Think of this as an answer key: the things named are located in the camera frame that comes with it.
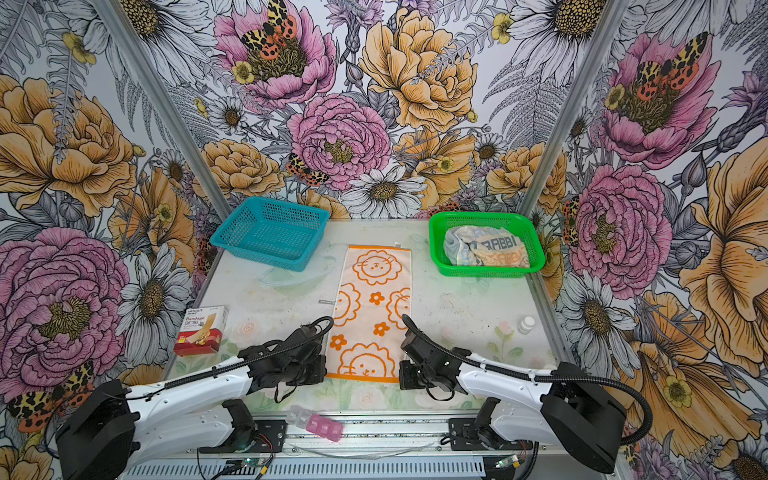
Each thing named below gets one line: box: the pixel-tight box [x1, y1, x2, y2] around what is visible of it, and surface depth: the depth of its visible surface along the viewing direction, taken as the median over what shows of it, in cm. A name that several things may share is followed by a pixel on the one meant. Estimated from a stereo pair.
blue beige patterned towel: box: [444, 225, 531, 268], surface depth 106 cm
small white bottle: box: [517, 316, 535, 335], surface depth 91 cm
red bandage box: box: [174, 306, 229, 357], surface depth 91 cm
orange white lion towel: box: [326, 245, 412, 383], surface depth 99 cm
